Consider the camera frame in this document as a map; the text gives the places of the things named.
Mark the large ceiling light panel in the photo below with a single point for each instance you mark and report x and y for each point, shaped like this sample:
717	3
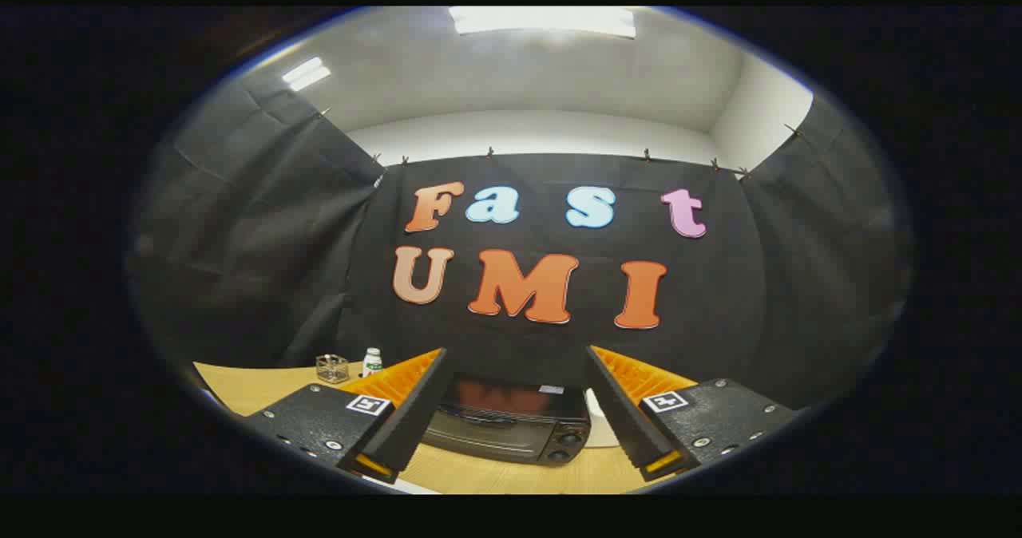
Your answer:
543	21

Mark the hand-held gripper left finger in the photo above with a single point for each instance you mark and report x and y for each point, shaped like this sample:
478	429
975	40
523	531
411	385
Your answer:
411	418

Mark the small ceiling light panel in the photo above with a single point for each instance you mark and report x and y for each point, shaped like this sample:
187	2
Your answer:
306	73

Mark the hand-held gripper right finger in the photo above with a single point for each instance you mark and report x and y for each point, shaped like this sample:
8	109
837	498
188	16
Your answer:
623	418

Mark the black toaster oven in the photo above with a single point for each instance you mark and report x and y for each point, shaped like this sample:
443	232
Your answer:
511	430

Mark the black backdrop cloth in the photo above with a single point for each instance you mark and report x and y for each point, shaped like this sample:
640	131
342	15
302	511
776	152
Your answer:
279	243

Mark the white bottle green label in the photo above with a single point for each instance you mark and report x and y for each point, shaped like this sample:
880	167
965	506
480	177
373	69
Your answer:
372	362

